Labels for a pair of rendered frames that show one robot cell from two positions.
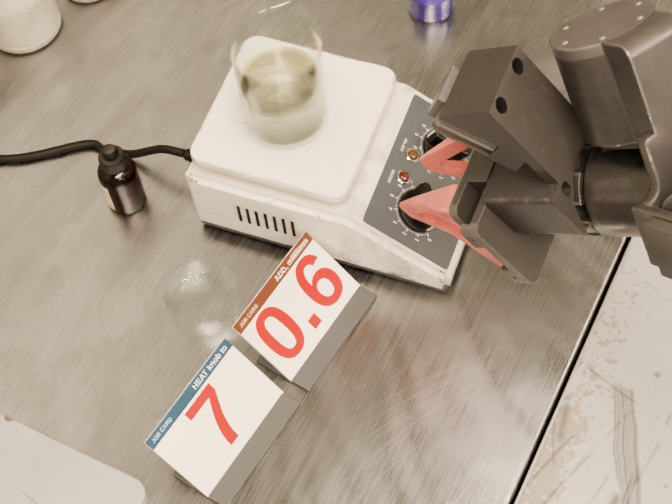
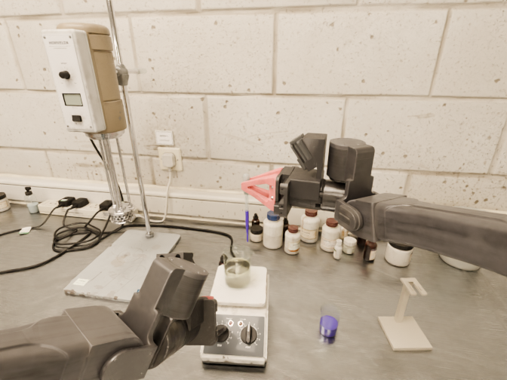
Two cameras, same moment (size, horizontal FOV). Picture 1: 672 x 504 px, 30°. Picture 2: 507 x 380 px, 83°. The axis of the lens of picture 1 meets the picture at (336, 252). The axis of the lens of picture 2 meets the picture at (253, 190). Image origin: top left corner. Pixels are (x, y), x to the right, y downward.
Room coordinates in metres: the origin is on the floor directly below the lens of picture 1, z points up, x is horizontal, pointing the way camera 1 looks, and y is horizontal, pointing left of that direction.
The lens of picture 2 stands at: (0.39, -0.46, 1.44)
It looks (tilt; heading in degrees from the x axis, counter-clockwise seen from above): 24 degrees down; 68
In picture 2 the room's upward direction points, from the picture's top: straight up
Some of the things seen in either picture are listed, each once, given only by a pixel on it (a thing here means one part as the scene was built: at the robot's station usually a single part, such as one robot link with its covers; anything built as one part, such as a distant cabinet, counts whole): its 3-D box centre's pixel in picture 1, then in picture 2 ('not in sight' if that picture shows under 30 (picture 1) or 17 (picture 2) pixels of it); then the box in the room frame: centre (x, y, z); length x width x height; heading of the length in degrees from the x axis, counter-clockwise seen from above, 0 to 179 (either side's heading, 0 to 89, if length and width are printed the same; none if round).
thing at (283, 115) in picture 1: (283, 80); (238, 268); (0.55, 0.02, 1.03); 0.07 x 0.06 x 0.08; 153
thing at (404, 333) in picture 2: not in sight; (409, 311); (0.86, -0.17, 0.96); 0.08 x 0.08 x 0.13; 69
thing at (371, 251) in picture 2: not in sight; (370, 246); (0.97, 0.06, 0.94); 0.03 x 0.03 x 0.08
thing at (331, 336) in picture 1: (306, 311); not in sight; (0.42, 0.03, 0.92); 0.09 x 0.06 x 0.04; 141
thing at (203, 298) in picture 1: (203, 298); not in sight; (0.45, 0.10, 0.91); 0.06 x 0.06 x 0.02
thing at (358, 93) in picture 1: (294, 116); (240, 283); (0.55, 0.02, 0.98); 0.12 x 0.12 x 0.01; 64
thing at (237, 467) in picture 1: (224, 422); not in sight; (0.34, 0.09, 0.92); 0.09 x 0.06 x 0.04; 141
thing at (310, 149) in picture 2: not in sight; (305, 163); (0.65, -0.05, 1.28); 0.07 x 0.06 x 0.11; 49
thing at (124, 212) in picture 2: not in sight; (115, 176); (0.31, 0.33, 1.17); 0.07 x 0.07 x 0.25
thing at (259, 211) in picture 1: (332, 159); (239, 307); (0.54, 0.00, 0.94); 0.22 x 0.13 x 0.08; 64
